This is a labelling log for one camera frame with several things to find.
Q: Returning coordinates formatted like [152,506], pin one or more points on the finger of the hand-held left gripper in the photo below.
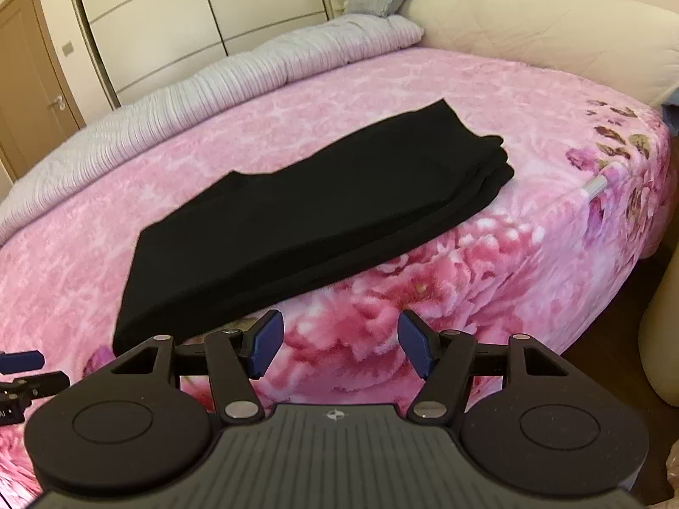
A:
[21,361]

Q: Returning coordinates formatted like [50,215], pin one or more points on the chrome metal tube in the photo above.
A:
[602,180]

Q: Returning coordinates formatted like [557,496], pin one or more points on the brown wooden door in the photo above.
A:
[32,79]

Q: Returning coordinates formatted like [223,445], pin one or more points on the black pants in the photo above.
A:
[318,212]

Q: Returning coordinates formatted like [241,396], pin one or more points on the small wall switch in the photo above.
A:
[68,48]

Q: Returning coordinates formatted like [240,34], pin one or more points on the pink floral blanket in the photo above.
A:
[477,116]

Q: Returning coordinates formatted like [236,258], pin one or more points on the pale lilac ribbed duvet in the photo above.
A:
[212,90]

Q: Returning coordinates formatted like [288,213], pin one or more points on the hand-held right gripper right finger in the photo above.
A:
[416,344]

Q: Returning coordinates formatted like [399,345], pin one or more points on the white sliding door wardrobe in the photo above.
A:
[185,10]

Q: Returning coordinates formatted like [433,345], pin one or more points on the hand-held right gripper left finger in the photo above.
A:
[267,344]

